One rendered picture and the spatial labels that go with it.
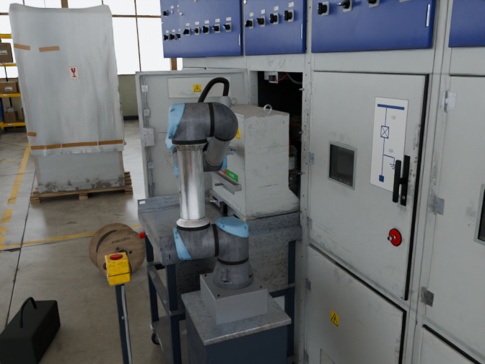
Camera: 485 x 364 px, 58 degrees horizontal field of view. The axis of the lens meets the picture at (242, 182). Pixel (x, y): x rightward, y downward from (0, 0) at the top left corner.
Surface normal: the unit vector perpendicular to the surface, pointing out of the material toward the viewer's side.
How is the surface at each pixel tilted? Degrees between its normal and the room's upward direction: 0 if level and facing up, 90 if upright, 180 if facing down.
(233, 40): 90
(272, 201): 90
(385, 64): 90
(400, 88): 90
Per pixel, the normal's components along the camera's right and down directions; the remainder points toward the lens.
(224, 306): 0.36, 0.25
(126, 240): 0.60, 0.21
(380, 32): -0.92, 0.12
